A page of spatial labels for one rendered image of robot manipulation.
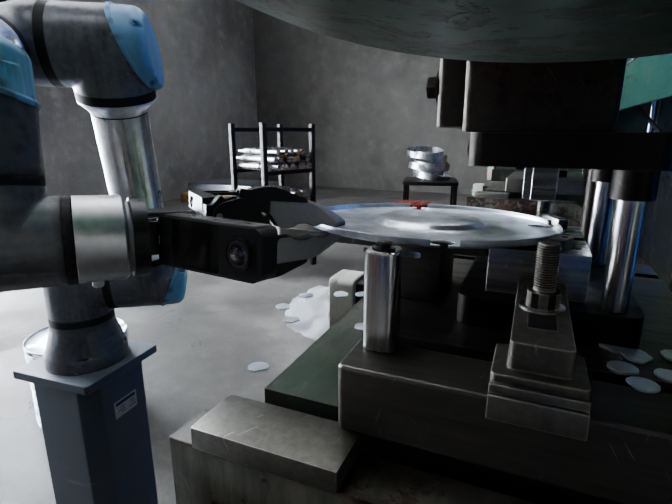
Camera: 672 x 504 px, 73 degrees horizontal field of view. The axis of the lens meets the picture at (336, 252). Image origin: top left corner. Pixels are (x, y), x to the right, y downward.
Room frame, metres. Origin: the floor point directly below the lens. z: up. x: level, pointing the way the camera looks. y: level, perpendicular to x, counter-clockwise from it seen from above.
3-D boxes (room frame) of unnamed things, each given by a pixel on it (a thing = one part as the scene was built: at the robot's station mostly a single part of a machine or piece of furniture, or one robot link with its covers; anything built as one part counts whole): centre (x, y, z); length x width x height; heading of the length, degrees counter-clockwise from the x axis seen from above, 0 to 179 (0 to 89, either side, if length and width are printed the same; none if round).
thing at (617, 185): (0.49, -0.23, 0.86); 0.20 x 0.16 x 0.05; 157
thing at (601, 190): (0.54, -0.32, 0.81); 0.02 x 0.02 x 0.14
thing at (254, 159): (3.06, 0.42, 0.47); 0.46 x 0.43 x 0.95; 47
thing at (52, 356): (0.84, 0.50, 0.50); 0.15 x 0.15 x 0.10
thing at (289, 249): (0.48, 0.04, 0.78); 0.09 x 0.06 x 0.03; 119
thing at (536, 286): (0.33, -0.16, 0.76); 0.17 x 0.06 x 0.10; 157
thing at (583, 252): (0.49, -0.22, 0.76); 0.15 x 0.09 x 0.05; 157
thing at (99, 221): (0.39, 0.20, 0.80); 0.08 x 0.05 x 0.08; 29
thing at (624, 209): (0.39, -0.25, 0.81); 0.02 x 0.02 x 0.14
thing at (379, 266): (0.38, -0.04, 0.75); 0.03 x 0.03 x 0.10; 67
